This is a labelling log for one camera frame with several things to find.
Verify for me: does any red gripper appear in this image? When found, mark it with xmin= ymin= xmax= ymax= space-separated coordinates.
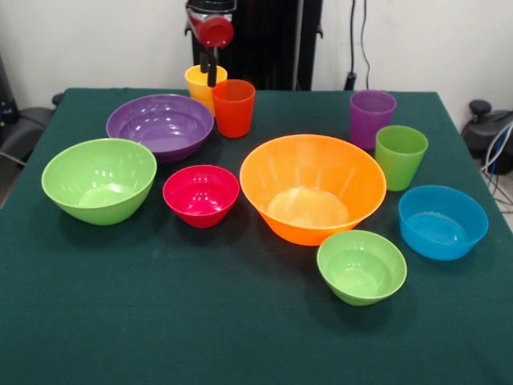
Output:
xmin=188 ymin=14 xmax=235 ymax=88

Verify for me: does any orange cup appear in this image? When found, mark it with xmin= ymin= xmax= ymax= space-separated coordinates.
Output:
xmin=212 ymin=79 xmax=257 ymax=140

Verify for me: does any purple bowl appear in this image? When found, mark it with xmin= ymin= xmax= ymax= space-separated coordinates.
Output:
xmin=105 ymin=93 xmax=215 ymax=164

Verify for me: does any pink bowl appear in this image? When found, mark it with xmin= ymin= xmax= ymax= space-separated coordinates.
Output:
xmin=162 ymin=164 xmax=241 ymax=229

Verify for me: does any purple cup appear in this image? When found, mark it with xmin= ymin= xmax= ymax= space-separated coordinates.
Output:
xmin=349 ymin=89 xmax=398 ymax=150

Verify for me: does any large orange bowl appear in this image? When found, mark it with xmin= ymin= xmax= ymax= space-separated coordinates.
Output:
xmin=239 ymin=134 xmax=388 ymax=247

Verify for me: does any green cup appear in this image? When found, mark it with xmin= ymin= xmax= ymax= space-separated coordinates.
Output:
xmin=374 ymin=124 xmax=430 ymax=193

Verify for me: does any small green bowl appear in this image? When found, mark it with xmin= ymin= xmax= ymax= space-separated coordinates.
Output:
xmin=316 ymin=229 xmax=408 ymax=307

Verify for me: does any black robot column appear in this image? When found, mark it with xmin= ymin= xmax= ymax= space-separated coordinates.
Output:
xmin=184 ymin=0 xmax=325 ymax=92

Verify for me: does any large green bowl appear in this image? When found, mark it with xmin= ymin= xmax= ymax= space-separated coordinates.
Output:
xmin=41 ymin=138 xmax=158 ymax=226

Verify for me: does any dark green tablecloth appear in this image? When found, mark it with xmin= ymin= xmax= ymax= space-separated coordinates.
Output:
xmin=0 ymin=87 xmax=513 ymax=385

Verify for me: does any blue bowl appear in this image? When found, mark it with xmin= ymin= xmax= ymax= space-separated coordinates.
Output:
xmin=398 ymin=184 xmax=490 ymax=262

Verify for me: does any black wall cable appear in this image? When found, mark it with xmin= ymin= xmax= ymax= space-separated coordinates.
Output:
xmin=343 ymin=0 xmax=372 ymax=91

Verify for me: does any black stand frame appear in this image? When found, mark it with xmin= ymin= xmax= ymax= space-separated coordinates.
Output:
xmin=0 ymin=54 xmax=19 ymax=129

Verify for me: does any floor cable bundle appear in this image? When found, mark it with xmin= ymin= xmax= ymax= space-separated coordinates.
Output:
xmin=479 ymin=120 xmax=513 ymax=213

